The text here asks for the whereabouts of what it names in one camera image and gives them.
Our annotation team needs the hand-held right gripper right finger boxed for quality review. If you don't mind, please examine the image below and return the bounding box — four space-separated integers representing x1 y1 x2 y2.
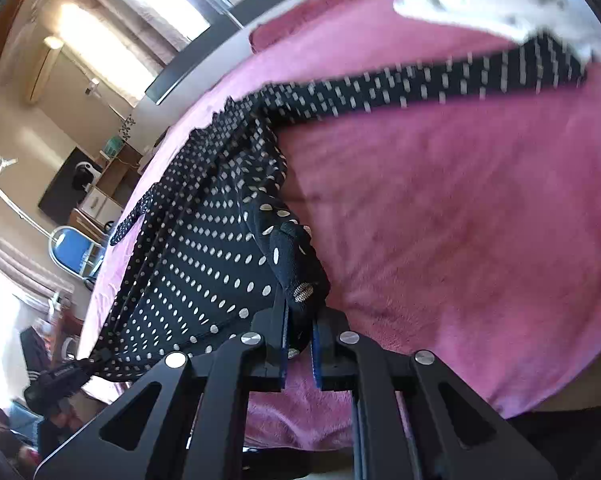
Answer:
310 309 562 480

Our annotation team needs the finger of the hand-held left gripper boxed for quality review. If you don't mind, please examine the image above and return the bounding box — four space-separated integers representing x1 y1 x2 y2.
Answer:
82 349 113 379

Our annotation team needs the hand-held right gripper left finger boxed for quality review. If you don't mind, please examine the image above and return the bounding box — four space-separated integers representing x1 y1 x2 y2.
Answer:
34 304 289 480

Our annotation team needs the black polka dot garment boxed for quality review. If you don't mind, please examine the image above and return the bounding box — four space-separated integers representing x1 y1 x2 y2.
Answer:
78 32 588 382

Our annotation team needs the blue metal chair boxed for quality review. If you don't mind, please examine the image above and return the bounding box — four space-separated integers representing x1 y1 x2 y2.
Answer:
48 225 106 283

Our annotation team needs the white drawer unit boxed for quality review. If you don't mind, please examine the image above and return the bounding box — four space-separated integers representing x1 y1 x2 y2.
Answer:
79 186 124 227

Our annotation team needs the black television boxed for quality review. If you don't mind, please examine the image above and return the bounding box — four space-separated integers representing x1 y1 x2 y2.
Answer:
37 146 104 227

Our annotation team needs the pink blanket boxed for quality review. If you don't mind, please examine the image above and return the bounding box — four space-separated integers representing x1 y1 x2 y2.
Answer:
75 0 601 453

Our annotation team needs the wooden desk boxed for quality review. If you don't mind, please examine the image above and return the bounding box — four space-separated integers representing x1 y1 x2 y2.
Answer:
68 141 142 247

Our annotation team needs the dark headboard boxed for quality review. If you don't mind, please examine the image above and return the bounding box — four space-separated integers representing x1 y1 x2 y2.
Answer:
144 0 352 107

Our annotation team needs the pink pillow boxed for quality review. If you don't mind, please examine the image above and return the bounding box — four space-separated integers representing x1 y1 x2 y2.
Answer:
249 0 386 57

